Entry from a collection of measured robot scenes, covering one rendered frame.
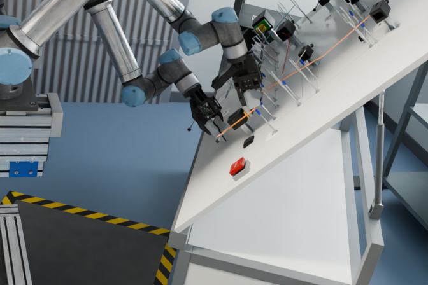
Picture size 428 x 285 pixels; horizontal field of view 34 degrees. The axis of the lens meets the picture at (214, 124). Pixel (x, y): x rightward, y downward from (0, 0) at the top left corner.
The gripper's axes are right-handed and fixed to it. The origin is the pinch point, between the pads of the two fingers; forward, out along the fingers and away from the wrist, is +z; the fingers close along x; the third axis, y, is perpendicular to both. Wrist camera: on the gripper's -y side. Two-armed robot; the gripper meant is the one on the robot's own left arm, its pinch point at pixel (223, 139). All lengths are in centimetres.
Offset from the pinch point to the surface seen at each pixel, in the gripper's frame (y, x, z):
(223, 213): -9.8, -12.1, 21.3
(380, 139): 38, 28, 28
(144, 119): -218, 39, -47
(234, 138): -3.3, 4.6, 1.8
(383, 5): 49, 49, -5
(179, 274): -0.1, -38.6, 28.3
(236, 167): 27.7, -11.5, 10.3
